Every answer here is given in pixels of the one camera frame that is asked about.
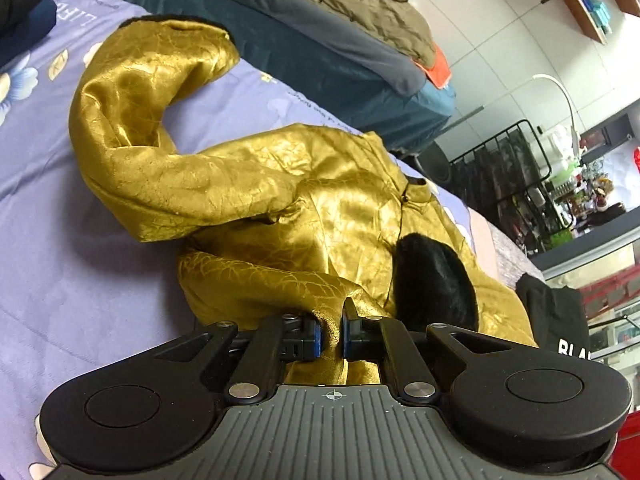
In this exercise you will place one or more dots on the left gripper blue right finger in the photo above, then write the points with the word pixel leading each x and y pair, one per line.
pixel 387 343

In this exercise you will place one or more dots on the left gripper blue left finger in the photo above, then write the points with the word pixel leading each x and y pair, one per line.
pixel 278 341

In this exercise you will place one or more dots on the golden satin jacket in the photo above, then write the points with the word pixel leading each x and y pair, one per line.
pixel 298 218

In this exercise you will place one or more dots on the black and navy folded clothes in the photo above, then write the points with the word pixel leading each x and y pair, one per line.
pixel 23 24

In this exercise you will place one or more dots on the pink blanket with white dot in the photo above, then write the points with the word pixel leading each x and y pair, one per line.
pixel 484 246

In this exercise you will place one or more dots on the black folded t-shirt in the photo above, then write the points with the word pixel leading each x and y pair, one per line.
pixel 556 315

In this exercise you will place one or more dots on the black round stool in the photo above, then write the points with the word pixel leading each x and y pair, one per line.
pixel 435 165

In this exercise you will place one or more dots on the purple floral bed sheet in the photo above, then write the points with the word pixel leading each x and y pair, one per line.
pixel 77 291

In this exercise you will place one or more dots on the orange towel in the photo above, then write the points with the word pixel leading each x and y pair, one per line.
pixel 439 74

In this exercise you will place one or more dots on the teal massage bed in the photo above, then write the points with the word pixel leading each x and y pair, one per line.
pixel 357 78

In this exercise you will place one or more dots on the white arc lamp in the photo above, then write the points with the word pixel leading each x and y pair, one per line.
pixel 542 99

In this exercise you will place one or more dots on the black wire trolley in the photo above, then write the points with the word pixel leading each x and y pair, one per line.
pixel 507 179

